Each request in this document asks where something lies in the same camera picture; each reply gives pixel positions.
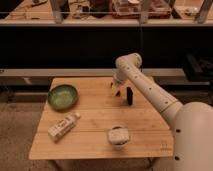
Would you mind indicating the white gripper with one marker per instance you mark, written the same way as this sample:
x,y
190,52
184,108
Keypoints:
x,y
116,83

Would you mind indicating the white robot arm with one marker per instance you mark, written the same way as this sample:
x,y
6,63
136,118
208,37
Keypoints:
x,y
191,123

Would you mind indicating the green ceramic bowl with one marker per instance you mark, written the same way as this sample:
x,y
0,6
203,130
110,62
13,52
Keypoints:
x,y
62,97

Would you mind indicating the dark eggplant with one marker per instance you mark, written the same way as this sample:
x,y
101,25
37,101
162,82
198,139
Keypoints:
x,y
129,95

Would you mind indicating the wooden table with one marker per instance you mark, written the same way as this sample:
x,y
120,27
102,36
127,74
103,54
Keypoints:
x,y
100,111

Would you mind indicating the white cup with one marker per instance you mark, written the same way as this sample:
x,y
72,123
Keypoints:
x,y
118,136

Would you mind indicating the white milk carton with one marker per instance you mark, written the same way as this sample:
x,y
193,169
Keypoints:
x,y
58,130

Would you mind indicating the wooden shelf bench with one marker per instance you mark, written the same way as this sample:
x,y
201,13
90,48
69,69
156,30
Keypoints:
x,y
130,13

